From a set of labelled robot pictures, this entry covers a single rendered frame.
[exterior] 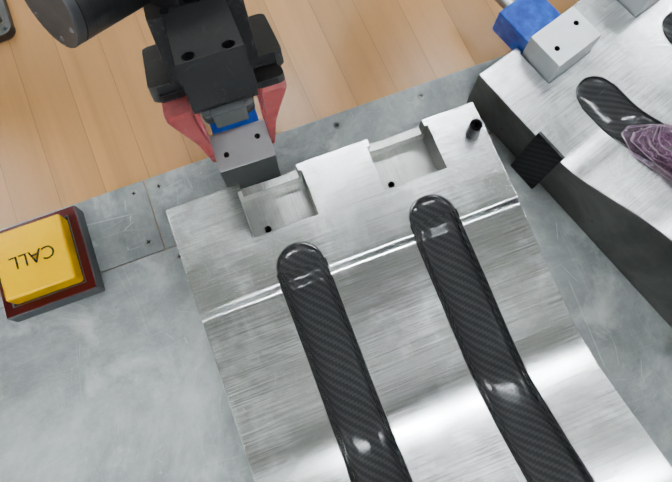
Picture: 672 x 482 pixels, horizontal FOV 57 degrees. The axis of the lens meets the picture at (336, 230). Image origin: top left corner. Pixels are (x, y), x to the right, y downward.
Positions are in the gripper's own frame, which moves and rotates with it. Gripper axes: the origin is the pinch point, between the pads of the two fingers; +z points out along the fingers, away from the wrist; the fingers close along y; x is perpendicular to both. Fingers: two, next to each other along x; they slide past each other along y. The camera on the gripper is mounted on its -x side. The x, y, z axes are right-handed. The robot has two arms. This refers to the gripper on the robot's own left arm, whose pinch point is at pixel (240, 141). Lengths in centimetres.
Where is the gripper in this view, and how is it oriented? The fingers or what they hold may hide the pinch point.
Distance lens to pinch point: 55.0
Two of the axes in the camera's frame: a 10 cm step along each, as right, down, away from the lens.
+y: 9.4, -3.2, 0.9
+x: -2.9, -6.6, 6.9
